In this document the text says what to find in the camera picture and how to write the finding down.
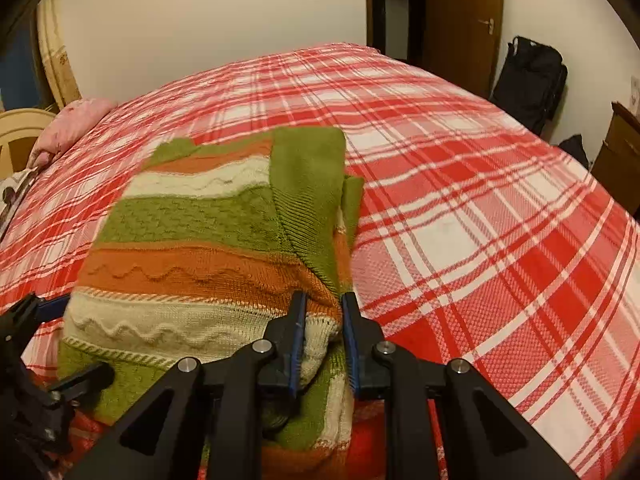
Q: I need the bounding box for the pink pillow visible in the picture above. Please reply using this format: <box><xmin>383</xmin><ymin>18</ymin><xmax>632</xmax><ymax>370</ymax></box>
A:
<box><xmin>27</xmin><ymin>97</ymin><xmax>118</xmax><ymax>167</ymax></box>

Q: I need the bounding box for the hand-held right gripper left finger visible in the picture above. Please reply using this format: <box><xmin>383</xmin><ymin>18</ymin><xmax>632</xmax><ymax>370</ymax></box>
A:
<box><xmin>65</xmin><ymin>291</ymin><xmax>307</xmax><ymax>480</ymax></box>

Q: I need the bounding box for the white printed cloth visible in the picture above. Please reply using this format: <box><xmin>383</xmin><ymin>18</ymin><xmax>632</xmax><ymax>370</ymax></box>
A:
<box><xmin>0</xmin><ymin>165</ymin><xmax>43</xmax><ymax>241</ymax></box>

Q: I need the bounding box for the red plaid blanket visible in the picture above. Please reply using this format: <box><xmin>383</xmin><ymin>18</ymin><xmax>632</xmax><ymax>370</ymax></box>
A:
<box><xmin>0</xmin><ymin>45</ymin><xmax>640</xmax><ymax>480</ymax></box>

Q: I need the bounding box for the dark cloth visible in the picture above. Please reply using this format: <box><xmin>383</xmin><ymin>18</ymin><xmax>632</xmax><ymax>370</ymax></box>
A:
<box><xmin>557</xmin><ymin>134</ymin><xmax>591</xmax><ymax>168</ymax></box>

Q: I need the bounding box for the brown wooden door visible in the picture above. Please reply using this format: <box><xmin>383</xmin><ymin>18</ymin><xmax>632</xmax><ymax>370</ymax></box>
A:
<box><xmin>425</xmin><ymin>0</ymin><xmax>503</xmax><ymax>98</ymax></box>

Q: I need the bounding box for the black bag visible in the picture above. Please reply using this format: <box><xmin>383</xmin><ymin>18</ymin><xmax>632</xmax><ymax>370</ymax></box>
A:
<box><xmin>490</xmin><ymin>36</ymin><xmax>568</xmax><ymax>136</ymax></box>

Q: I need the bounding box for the brown wooden cabinet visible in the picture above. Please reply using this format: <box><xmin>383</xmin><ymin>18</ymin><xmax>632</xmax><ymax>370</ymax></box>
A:
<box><xmin>590</xmin><ymin>101</ymin><xmax>640</xmax><ymax>201</ymax></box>

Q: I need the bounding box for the dark wooden door frame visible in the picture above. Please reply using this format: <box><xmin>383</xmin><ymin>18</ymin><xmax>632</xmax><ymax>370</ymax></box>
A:
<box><xmin>365</xmin><ymin>0</ymin><xmax>431</xmax><ymax>68</ymax></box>

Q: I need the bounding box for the cream wooden board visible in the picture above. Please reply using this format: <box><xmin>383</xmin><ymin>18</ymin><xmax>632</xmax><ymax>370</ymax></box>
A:
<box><xmin>37</xmin><ymin>0</ymin><xmax>82</xmax><ymax>110</ymax></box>

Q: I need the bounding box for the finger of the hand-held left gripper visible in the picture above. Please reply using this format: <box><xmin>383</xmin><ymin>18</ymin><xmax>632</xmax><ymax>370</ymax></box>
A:
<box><xmin>47</xmin><ymin>362</ymin><xmax>116</xmax><ymax>406</ymax></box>
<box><xmin>10</xmin><ymin>294</ymin><xmax>72</xmax><ymax>331</ymax></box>

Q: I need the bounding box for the green striped knit sweater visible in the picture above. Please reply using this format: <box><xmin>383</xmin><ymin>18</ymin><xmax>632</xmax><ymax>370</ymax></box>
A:
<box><xmin>57</xmin><ymin>126</ymin><xmax>366</xmax><ymax>480</ymax></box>

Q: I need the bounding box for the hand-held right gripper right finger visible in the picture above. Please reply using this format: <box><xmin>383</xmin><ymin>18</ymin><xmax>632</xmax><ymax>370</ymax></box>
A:
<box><xmin>341</xmin><ymin>292</ymin><xmax>591</xmax><ymax>480</ymax></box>

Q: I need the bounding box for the cream wooden headboard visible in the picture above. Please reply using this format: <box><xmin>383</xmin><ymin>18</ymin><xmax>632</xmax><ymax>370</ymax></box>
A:
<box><xmin>0</xmin><ymin>107</ymin><xmax>58</xmax><ymax>181</ymax></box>

